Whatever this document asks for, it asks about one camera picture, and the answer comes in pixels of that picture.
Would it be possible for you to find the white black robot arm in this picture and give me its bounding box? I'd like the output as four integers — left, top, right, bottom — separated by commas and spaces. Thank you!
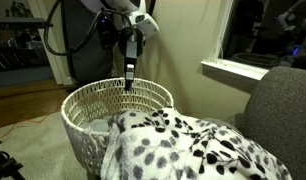
80, 0, 159, 91

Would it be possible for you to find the black tripod leg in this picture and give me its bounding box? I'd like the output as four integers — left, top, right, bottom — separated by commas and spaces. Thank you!
0, 141, 25, 180

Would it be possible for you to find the white window sill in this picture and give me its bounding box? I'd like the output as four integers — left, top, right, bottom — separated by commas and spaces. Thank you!
201, 59, 268, 81

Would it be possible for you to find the grey fabric sofa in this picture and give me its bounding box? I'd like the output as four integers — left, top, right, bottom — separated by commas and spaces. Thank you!
213, 67, 306, 180

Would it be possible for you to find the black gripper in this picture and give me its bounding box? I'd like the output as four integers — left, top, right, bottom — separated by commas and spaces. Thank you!
118, 28, 144, 90

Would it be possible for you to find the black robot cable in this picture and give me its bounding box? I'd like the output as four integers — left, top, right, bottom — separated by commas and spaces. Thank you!
43, 0, 134, 57

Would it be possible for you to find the orange cable on floor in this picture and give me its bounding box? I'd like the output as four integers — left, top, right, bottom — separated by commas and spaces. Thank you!
0, 99, 66, 141

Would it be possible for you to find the white woven laundry basket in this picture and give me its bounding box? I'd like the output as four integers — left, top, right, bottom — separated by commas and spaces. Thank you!
61, 77, 174, 176

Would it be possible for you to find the white black spotted blanket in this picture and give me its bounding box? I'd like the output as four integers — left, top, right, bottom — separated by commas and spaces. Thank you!
101, 108, 292, 180

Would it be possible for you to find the grey cloth in basket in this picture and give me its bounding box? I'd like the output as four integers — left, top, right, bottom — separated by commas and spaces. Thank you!
81, 118, 109, 132

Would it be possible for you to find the dark hanging bag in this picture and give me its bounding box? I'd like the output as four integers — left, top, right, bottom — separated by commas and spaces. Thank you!
61, 0, 113, 84

